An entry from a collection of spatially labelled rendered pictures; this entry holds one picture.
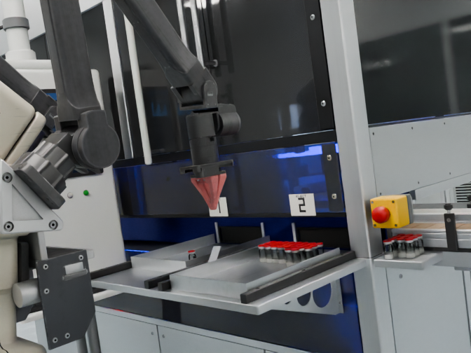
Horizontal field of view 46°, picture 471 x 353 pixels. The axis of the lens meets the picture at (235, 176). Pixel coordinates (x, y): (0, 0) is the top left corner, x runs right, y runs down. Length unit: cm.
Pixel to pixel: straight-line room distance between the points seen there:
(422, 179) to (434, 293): 33
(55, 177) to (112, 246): 118
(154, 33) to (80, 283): 49
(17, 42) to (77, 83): 111
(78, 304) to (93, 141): 32
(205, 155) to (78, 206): 94
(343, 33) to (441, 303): 84
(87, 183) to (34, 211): 111
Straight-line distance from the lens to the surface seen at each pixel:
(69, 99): 96
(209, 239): 189
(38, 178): 89
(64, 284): 107
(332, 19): 143
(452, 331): 185
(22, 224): 91
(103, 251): 206
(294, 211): 153
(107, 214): 207
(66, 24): 98
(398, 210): 136
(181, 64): 112
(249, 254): 154
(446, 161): 182
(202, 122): 115
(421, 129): 169
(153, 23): 109
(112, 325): 245
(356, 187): 141
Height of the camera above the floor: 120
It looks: 3 degrees down
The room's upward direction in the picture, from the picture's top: 8 degrees counter-clockwise
